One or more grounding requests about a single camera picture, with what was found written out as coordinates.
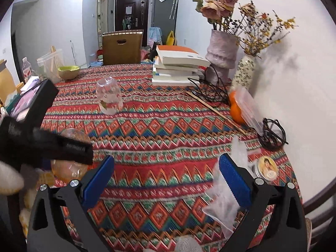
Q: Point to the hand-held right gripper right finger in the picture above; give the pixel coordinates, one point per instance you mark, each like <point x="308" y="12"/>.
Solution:
<point x="235" y="182"/>

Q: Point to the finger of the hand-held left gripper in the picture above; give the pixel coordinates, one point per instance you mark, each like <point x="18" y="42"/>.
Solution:
<point x="42" y="98"/>
<point x="65" y="148"/>

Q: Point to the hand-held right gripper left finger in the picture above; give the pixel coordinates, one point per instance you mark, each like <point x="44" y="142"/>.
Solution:
<point x="97" y="181"/>

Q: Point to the clear cup with pink print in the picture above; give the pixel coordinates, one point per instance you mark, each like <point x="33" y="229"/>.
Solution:
<point x="109" y="97"/>

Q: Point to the person's left forearm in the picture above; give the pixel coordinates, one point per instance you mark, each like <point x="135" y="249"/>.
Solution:
<point x="9" y="179"/>

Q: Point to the person's right forearm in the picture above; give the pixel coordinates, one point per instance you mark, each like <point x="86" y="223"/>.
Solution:
<point x="187" y="244"/>

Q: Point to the clear plastic bag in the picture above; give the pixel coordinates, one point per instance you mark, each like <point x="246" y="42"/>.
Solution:
<point x="223" y="202"/>

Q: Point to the amber glass jar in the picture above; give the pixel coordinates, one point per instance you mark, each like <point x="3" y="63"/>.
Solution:
<point x="69" y="172"/>

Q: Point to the plastic water bottle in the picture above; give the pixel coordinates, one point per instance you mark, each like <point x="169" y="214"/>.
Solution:
<point x="26" y="69"/>

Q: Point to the clear plastic container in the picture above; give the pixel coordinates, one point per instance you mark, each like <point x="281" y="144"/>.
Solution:
<point x="51" y="65"/>

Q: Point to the round tin with portrait lid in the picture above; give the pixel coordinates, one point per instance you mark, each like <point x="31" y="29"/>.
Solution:
<point x="266" y="166"/>

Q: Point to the green bowl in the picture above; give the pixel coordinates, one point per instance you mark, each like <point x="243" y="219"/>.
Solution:
<point x="68" y="72"/>

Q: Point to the tan cardboard box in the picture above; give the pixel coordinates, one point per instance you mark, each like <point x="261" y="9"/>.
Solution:
<point x="6" y="81"/>

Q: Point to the wooden chopsticks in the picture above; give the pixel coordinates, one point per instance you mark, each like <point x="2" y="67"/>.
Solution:
<point x="53" y="57"/>

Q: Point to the orange fruit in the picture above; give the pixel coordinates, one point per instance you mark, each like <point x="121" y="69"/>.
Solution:
<point x="236" y="110"/>

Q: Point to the thin wooden stick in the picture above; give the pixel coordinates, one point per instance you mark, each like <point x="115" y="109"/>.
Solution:
<point x="218" y="111"/>

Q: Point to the clear plastic box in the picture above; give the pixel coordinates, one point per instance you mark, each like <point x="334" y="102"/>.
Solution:
<point x="250" y="107"/>

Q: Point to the colourful patterned tablecloth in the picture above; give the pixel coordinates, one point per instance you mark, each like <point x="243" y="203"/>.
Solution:
<point x="162" y="136"/>

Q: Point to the dark wooden chair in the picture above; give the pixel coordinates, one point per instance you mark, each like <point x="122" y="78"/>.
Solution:
<point x="319" y="215"/>

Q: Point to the brown wooden chair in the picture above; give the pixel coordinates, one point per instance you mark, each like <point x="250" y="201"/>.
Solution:
<point x="122" y="50"/>

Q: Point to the small floral vase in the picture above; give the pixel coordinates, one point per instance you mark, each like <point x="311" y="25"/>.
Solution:
<point x="244" y="71"/>

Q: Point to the white paperback book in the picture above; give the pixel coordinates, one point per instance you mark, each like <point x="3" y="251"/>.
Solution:
<point x="170" y="81"/>
<point x="170" y="74"/>
<point x="170" y="67"/>

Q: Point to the dark brown door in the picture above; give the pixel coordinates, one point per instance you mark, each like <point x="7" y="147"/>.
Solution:
<point x="132" y="13"/>

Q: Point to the light blue cloth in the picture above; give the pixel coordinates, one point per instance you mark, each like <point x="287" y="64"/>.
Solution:
<point x="155" y="35"/>

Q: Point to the pink textured vase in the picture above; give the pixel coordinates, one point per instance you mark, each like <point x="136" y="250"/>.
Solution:
<point x="221" y="50"/>

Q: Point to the orange cover book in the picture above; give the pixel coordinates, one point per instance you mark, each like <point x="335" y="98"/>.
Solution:
<point x="178" y="55"/>

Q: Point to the yellow bag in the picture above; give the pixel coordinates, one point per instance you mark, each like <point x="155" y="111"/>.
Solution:
<point x="171" y="40"/>

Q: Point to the grey refrigerator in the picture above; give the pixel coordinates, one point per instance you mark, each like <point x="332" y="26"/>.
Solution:
<point x="164" y="13"/>

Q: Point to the dried yellow flower sprigs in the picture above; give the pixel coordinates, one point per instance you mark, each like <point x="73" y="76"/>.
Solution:
<point x="262" y="31"/>

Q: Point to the hanging folded umbrella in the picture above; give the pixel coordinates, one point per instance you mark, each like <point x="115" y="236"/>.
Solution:
<point x="173" y="5"/>

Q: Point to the dried pink roses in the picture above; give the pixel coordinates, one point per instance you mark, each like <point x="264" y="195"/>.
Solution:
<point x="218" y="4"/>

